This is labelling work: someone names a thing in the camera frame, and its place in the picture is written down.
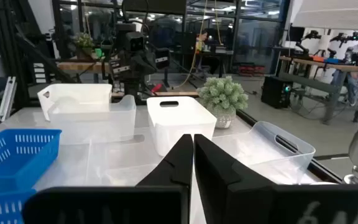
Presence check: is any red tool box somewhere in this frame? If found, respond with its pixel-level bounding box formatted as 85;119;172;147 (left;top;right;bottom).
237;63;265;77

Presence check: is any green potted artificial plant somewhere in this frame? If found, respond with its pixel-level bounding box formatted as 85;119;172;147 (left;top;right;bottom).
196;75;249;129

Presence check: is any yellow hanging rope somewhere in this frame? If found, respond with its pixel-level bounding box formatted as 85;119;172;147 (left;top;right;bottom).
175;0;209;90

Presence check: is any wooden workbench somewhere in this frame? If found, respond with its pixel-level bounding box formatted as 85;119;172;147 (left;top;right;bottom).
278;55;358;123

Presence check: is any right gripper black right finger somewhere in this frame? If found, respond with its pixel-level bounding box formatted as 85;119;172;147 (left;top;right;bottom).
193;133;358;224

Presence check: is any black computer monitor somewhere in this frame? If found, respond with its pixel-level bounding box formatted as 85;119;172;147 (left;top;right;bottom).
288;26;306;43

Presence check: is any white plastic basket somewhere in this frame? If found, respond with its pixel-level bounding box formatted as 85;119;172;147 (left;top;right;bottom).
37;83;113;121
146;96;218;157

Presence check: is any background potted plant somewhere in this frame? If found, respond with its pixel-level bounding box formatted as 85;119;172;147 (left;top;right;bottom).
74;32;95;58

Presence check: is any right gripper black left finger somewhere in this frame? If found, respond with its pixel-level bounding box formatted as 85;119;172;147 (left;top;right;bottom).
22;133;195;224

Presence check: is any black computer tower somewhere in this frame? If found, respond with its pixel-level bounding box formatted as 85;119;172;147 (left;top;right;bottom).
260;75;293;110

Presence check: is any wooden background table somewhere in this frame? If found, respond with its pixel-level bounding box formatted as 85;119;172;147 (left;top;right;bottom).
57;60;111;75

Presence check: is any blue slotted plastic basket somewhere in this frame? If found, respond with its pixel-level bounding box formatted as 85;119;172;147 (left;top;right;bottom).
0;128;63;192
0;189;37;224

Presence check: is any silver aluminium extrusion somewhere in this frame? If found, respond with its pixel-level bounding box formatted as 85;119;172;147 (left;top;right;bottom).
0;76;17;123

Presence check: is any clear plastic basket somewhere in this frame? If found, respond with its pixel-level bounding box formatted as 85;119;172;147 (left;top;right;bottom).
212;120;316;185
47;94;137;146

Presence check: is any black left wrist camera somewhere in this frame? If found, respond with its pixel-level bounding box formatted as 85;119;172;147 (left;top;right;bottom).
125;30;146;53

